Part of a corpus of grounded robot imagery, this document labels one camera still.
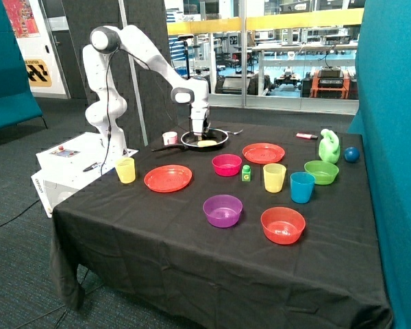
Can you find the orange plate right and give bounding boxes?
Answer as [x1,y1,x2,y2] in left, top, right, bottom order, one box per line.
[242,143,286,165]

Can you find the pink bowl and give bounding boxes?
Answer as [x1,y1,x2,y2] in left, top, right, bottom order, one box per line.
[212,154,242,177]

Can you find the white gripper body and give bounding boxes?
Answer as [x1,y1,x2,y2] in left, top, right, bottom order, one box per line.
[190,107,210,134]

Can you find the blue cup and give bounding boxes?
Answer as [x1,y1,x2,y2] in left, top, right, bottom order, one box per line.
[290,172,315,204]

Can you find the orange plate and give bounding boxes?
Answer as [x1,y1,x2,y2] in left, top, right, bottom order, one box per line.
[242,143,286,165]
[144,164,192,193]

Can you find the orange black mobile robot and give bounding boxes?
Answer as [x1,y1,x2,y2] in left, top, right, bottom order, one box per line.
[310,66,351,99]

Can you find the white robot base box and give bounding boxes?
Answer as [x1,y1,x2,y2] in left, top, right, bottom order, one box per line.
[32,132,119,217]

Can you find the yellow cup left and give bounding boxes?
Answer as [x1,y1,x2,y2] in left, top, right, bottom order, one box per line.
[115,158,136,184]

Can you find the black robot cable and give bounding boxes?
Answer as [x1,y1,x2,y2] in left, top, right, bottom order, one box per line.
[83,47,192,175]

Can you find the pink highlighter marker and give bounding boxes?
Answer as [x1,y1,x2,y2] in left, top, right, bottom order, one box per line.
[296,133,318,140]

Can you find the orange plate left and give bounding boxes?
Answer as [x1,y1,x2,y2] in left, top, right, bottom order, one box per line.
[144,164,192,193]

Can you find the teal sofa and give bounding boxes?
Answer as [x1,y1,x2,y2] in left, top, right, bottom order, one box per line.
[0,1,43,129]

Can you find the yellow cup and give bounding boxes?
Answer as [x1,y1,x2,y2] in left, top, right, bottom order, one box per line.
[115,158,136,184]
[263,163,286,193]

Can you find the pink white small cup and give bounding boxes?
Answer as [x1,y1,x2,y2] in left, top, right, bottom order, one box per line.
[162,131,178,146]

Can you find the green block letter G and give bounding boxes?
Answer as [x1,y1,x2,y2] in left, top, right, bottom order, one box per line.
[241,164,251,182]

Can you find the green bowl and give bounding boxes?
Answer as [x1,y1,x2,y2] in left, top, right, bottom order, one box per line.
[304,160,339,186]

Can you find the yellow corn cob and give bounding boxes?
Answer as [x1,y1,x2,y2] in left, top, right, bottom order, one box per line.
[197,140,217,147]

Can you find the black tablecloth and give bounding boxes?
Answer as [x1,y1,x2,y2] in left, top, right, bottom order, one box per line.
[50,141,394,328]

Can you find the green toy jug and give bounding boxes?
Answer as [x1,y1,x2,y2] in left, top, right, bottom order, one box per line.
[319,129,340,164]

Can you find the blue ball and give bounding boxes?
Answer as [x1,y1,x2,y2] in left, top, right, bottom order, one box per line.
[343,147,360,163]

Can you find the purple bowl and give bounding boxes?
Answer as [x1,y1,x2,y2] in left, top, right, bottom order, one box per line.
[203,195,243,228]

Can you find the teal partition wall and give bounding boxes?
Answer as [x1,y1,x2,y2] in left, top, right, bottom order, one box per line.
[349,1,411,328]

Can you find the red poster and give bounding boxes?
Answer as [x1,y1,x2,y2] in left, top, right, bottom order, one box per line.
[2,0,40,38]

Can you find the orange bowl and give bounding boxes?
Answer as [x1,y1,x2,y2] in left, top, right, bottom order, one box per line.
[260,207,306,245]

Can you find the black frying pan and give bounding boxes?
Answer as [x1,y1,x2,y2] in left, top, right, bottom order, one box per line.
[152,129,229,151]

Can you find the yellow cup centre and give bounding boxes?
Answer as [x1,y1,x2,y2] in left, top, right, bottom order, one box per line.
[263,163,286,193]

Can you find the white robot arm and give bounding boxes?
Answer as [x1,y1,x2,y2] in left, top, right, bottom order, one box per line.
[83,25,210,157]

